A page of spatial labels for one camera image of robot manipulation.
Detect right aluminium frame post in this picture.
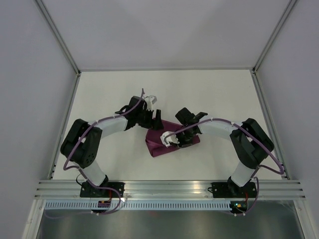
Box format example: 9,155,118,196
251,0,299,74

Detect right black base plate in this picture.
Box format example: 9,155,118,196
207,182,258,199

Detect purple cable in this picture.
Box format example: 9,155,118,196
43,87,147,220
161,118,285,217

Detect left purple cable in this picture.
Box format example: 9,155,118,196
43,87,147,220

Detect purple cloth napkin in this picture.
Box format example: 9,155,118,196
145,120,200,157

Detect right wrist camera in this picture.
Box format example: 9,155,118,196
160,131,179,147

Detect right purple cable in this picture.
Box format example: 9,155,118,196
161,118,285,217

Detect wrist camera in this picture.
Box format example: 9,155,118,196
160,131,179,147
144,96,157,111

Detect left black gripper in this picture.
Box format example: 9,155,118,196
136,107,163,131

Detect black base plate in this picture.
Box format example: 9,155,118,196
80,182,125,198
207,182,258,199

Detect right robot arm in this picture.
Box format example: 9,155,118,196
175,108,274,197

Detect aluminium frame post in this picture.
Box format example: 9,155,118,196
34,0,81,76
251,0,299,74

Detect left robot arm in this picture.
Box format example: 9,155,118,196
60,95,163,197

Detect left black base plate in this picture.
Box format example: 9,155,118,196
80,182,125,198

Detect aluminium front rail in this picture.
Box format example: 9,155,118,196
33,180,306,201

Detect white slotted cable duct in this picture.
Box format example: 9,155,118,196
45,200,231,211

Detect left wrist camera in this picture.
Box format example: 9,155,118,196
144,96,157,111

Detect left aluminium frame post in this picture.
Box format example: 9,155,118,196
34,0,81,76

